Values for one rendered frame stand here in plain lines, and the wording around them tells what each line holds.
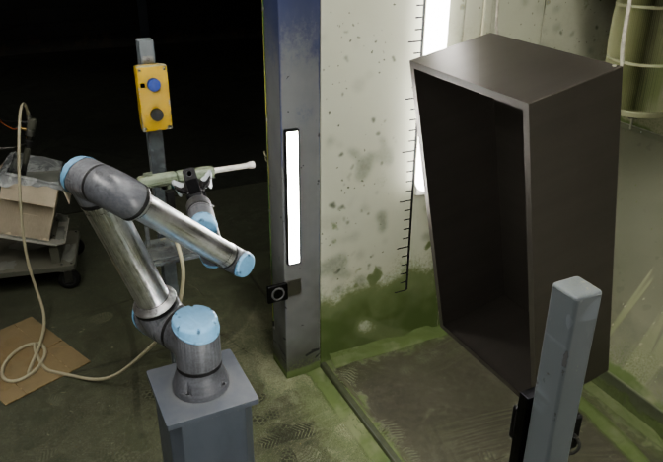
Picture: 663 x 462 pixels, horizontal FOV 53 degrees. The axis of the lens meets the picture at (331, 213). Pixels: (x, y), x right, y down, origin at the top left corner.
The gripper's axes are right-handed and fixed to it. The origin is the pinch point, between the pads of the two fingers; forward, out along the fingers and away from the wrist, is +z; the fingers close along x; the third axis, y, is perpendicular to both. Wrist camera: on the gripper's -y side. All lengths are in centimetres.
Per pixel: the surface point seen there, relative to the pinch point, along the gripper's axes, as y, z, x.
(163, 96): -21.6, 28.0, -2.1
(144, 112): -18.0, 26.0, -10.8
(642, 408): 132, -73, 159
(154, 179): 3.8, 10.9, -14.4
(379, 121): 14, 26, 84
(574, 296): -59, -171, 49
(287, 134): 3.2, 16.5, 41.7
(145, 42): -41, 35, -3
